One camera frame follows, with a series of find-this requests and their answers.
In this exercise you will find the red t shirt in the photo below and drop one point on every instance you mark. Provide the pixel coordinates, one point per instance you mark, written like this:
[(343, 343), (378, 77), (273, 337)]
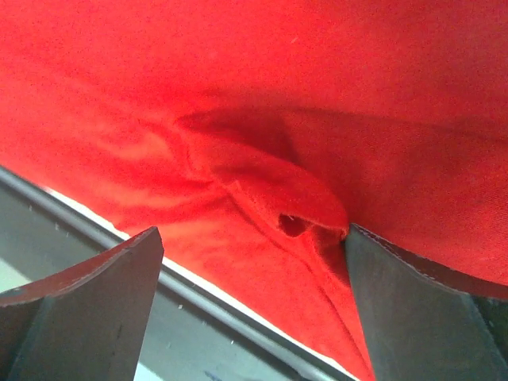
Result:
[(252, 133)]

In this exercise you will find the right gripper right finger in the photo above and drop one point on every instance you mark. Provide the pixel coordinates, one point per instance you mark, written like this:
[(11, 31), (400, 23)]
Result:
[(423, 320)]

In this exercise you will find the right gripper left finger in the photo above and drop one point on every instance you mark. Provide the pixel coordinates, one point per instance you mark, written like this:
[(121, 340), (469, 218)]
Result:
[(86, 322)]

